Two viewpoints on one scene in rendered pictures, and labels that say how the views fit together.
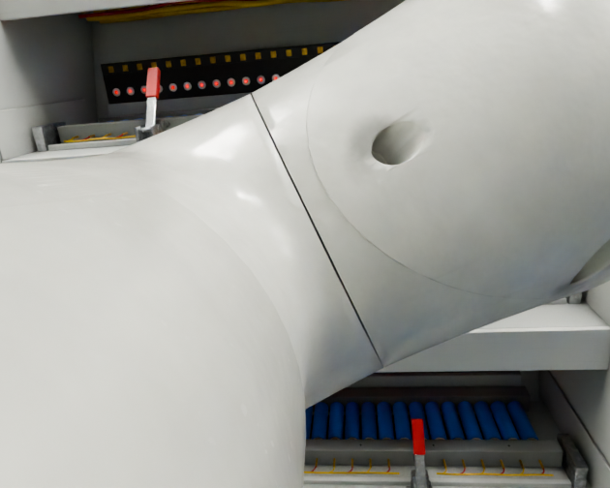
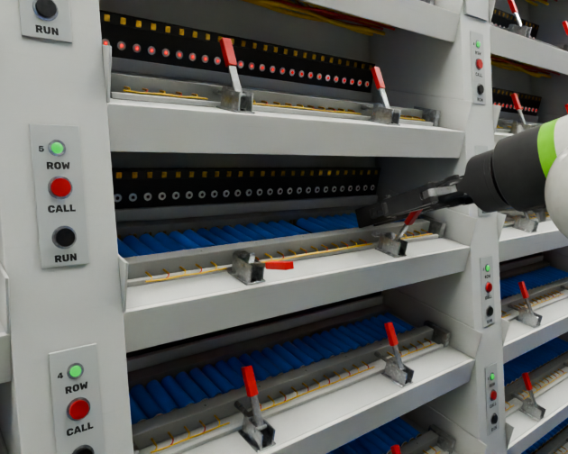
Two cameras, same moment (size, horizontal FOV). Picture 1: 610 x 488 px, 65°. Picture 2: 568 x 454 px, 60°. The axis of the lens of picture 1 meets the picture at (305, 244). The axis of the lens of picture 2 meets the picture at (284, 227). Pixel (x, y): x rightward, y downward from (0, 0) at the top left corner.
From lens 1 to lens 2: 55 cm
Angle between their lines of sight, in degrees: 46
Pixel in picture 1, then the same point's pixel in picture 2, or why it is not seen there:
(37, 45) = not seen: outside the picture
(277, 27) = (226, 18)
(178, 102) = (156, 66)
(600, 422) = (456, 304)
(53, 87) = not seen: hidden behind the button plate
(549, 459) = (427, 336)
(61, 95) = not seen: hidden behind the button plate
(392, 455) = (364, 357)
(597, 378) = (453, 278)
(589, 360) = (460, 266)
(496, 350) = (432, 265)
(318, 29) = (256, 30)
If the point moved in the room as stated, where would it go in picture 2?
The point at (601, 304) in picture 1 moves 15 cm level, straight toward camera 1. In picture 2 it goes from (460, 234) to (521, 240)
